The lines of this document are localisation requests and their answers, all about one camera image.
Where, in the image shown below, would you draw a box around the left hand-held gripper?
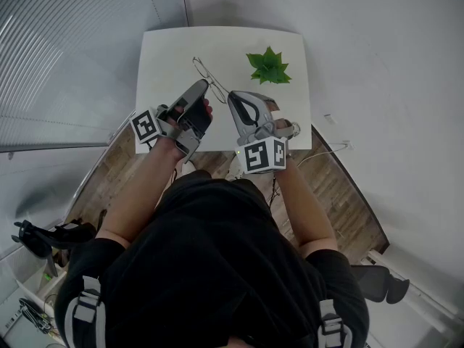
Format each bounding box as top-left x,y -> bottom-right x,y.
129,78 -> 214,165

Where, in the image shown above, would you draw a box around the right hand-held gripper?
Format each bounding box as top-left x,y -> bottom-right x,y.
227,90 -> 302,175

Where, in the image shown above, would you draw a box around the thin wire frame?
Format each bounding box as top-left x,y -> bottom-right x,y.
191,56 -> 231,104

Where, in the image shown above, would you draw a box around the person's left forearm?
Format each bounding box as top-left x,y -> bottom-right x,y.
96,138 -> 186,247

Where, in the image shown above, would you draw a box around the person's right forearm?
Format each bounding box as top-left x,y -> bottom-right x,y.
275,165 -> 338,257

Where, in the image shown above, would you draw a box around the person's left hand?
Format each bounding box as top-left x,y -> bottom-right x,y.
165,97 -> 215,132

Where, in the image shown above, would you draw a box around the person's right hand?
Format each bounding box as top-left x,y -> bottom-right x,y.
263,97 -> 295,131

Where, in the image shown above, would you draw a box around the green artificial plant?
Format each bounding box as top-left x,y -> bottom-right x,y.
245,46 -> 293,86

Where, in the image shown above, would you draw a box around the person's white right shoe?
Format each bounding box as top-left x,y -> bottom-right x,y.
225,152 -> 244,181

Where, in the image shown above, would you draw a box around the grey window blinds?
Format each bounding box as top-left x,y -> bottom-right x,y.
0,0 -> 190,154

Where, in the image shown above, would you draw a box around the person's black clothing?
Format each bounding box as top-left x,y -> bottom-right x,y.
54,170 -> 370,348

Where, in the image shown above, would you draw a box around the black office chair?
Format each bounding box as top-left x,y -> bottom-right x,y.
11,208 -> 108,277

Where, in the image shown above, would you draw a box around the black mesh chair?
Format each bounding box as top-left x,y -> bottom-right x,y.
350,265 -> 410,305

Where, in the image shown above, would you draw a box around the white side desk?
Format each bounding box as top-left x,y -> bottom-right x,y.
0,246 -> 68,348

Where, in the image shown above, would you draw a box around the black floor cable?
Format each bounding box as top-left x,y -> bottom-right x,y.
267,175 -> 283,208

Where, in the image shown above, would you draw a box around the white cable with plug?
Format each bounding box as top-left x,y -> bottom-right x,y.
297,140 -> 355,168

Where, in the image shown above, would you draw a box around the grey right shoulder strap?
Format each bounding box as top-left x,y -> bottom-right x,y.
317,299 -> 353,348

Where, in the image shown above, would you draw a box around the grey shoulder strap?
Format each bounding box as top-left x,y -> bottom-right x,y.
64,275 -> 107,348
317,299 -> 353,348

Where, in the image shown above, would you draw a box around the grey left shoulder strap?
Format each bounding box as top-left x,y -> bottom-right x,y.
64,275 -> 107,348

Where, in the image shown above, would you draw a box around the white wall trunking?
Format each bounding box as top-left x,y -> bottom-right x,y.
368,250 -> 464,336

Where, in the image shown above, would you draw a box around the bundle of black cables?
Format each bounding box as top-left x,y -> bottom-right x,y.
17,297 -> 54,335

